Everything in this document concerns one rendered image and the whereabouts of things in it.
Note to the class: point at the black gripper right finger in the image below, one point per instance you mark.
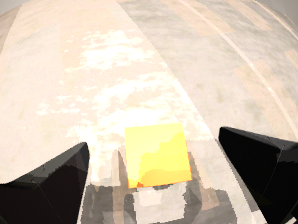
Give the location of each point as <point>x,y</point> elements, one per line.
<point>268,167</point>

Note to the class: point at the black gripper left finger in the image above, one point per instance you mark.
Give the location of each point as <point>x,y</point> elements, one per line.
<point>51,193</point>

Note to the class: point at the orange block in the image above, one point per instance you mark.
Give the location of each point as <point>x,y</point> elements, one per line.
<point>156,155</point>

